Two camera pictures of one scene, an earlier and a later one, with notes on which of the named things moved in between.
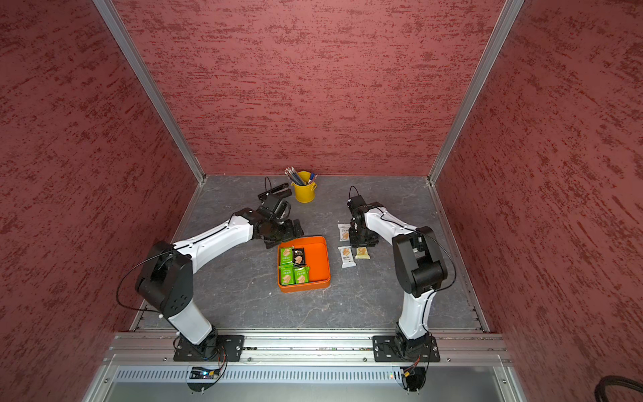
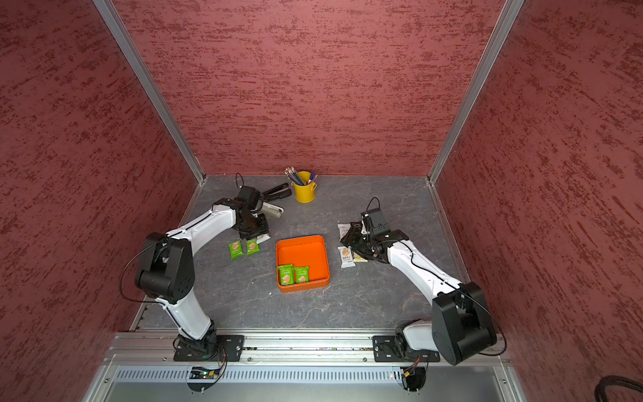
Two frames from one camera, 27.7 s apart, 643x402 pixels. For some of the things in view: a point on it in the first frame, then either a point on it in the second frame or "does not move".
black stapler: x=280 y=191 does not move
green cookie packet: x=286 y=255 → x=252 y=246
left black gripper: x=289 y=233 → x=263 y=229
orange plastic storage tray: x=316 y=258 does not move
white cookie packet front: x=347 y=256 does not move
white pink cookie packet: x=344 y=231 does not move
